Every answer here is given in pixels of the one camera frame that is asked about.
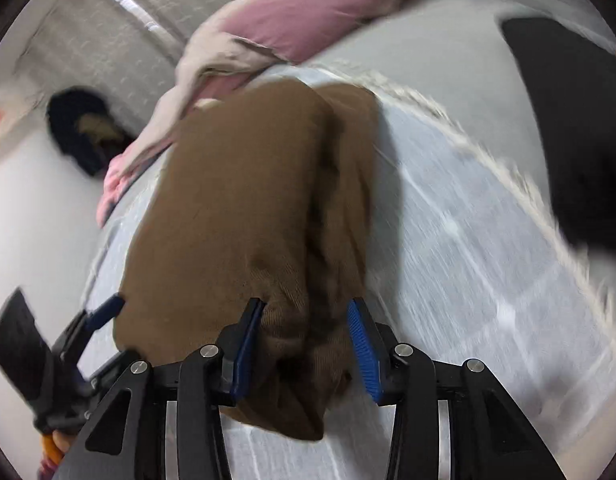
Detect brown corduroy pants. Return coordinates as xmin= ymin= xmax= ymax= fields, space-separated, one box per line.
xmin=112 ymin=79 xmax=380 ymax=442

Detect beige cloth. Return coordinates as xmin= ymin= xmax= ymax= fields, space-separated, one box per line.
xmin=122 ymin=22 xmax=281 ymax=178

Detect pale fringed blanket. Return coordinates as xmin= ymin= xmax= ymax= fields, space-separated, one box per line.
xmin=80 ymin=60 xmax=616 ymax=480

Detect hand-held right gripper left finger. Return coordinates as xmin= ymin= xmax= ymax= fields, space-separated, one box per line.
xmin=53 ymin=298 xmax=267 ymax=480

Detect dark blue slipper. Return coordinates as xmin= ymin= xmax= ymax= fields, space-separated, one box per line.
xmin=45 ymin=86 xmax=140 ymax=178

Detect light pink cloth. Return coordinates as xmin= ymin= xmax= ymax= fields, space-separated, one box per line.
xmin=95 ymin=72 xmax=254 ymax=227

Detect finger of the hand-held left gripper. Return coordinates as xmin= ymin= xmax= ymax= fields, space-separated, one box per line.
xmin=85 ymin=349 xmax=141 ymax=392
xmin=53 ymin=294 xmax=127 ymax=361

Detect black cloth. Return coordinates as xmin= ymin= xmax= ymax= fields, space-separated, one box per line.
xmin=501 ymin=17 xmax=616 ymax=252

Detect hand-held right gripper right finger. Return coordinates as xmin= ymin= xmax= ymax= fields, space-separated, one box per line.
xmin=345 ymin=297 xmax=566 ymax=480

